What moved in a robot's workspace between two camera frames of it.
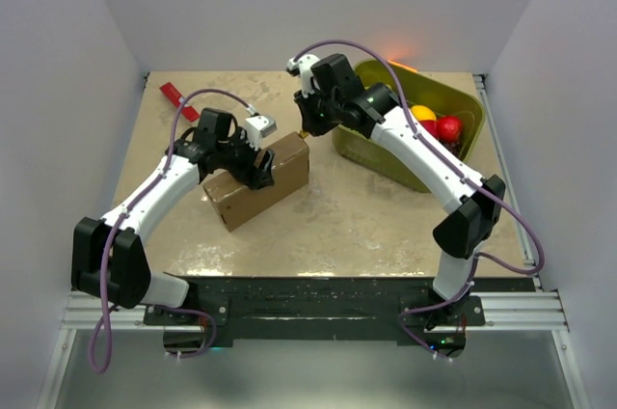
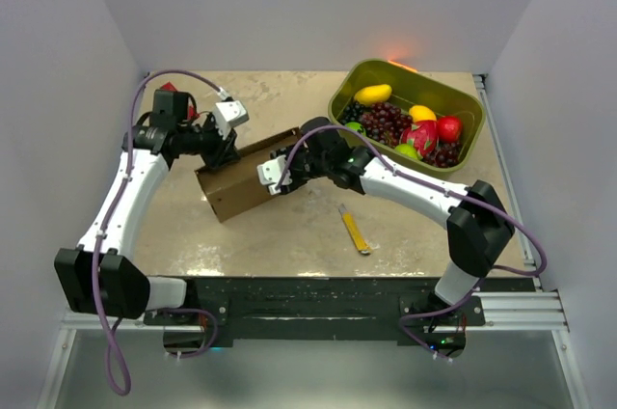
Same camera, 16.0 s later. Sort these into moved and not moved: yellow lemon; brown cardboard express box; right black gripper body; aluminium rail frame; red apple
Moved: brown cardboard express box; right black gripper body
Not moved: yellow lemon; red apple; aluminium rail frame
